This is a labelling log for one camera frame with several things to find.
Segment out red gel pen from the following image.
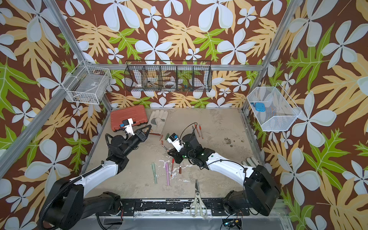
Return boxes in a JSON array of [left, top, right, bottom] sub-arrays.
[[170, 158, 175, 177]]

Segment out red plastic tool case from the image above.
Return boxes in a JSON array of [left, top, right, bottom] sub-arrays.
[[111, 105, 148, 132]]

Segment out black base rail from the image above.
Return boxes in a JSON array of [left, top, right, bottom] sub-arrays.
[[97, 198, 254, 217]]

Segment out white wire basket left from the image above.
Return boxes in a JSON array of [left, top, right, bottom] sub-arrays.
[[64, 62, 112, 104]]

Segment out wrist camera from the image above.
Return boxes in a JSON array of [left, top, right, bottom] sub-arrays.
[[120, 118, 135, 136], [167, 133, 184, 152]]

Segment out white handled scissors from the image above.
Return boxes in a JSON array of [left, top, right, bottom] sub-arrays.
[[189, 179, 208, 218]]

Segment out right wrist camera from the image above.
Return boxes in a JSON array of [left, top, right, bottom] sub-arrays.
[[167, 133, 184, 152]]

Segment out clear red-capped pen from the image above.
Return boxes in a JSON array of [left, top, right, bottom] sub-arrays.
[[199, 125, 204, 139]]

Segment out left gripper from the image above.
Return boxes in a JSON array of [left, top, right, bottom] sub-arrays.
[[122, 125, 150, 159]]

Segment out light green pen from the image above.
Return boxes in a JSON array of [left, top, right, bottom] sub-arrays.
[[151, 163, 158, 184]]

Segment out blue object in basket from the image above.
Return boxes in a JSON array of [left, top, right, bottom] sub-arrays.
[[251, 102, 266, 112]]

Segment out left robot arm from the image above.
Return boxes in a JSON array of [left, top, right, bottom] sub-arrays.
[[38, 125, 151, 230]]

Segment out pink pen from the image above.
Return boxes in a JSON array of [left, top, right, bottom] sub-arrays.
[[165, 163, 170, 186]]

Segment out black wire basket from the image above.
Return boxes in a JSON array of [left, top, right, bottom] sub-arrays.
[[123, 60, 213, 92]]

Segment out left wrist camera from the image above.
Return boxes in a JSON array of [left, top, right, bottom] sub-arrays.
[[120, 118, 135, 136]]

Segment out white mesh basket right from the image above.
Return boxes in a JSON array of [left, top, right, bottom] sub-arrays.
[[247, 86, 302, 132]]

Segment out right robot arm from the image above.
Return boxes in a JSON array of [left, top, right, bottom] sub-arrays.
[[167, 133, 281, 216]]

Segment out beige work glove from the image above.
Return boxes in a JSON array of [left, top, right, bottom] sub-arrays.
[[148, 110, 169, 135]]

